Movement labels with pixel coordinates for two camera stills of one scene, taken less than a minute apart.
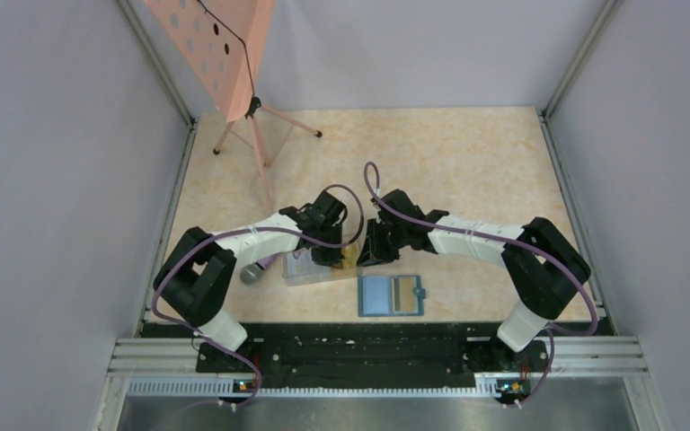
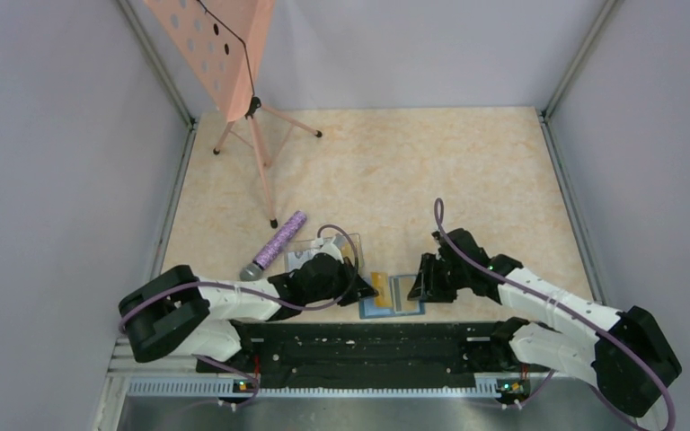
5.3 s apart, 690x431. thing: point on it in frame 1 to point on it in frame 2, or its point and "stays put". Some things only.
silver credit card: x=301 y=267 stays put
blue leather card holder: x=380 y=295 stays put
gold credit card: x=349 y=252 to x=380 y=280
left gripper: x=331 y=259 to x=362 y=290
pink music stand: x=225 y=39 stays put
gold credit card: x=404 y=296 stays put
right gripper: x=373 y=253 to x=427 y=284
